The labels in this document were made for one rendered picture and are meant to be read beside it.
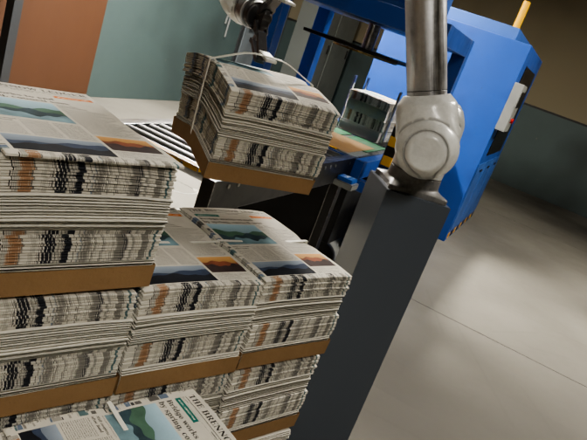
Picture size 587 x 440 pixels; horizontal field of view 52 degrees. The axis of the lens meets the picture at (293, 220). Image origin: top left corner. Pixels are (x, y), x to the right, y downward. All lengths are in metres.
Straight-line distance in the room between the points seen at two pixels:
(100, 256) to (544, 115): 9.70
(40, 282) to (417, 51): 1.01
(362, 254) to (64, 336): 0.95
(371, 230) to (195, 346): 0.69
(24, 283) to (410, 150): 0.91
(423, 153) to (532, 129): 8.98
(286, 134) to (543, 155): 9.15
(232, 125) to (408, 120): 0.44
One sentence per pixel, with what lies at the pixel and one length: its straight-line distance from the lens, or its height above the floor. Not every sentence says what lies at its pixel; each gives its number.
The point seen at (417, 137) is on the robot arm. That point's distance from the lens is 1.48.
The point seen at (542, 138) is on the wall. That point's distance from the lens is 10.44.
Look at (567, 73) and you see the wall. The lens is 10.45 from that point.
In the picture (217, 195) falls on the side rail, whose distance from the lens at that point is 1.97.
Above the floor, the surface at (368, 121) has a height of 0.90.
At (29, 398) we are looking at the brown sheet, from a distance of 1.13.
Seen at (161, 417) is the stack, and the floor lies 0.60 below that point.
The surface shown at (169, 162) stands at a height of 1.07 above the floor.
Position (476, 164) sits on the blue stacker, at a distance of 5.34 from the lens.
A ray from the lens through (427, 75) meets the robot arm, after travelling 1.54.
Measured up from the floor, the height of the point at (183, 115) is 1.01.
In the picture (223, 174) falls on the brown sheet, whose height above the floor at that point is 0.96.
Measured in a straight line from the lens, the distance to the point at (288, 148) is 1.45.
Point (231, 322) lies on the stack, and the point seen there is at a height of 0.74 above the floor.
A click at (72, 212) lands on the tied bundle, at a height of 0.98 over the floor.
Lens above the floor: 1.34
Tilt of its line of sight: 18 degrees down
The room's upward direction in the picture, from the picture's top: 20 degrees clockwise
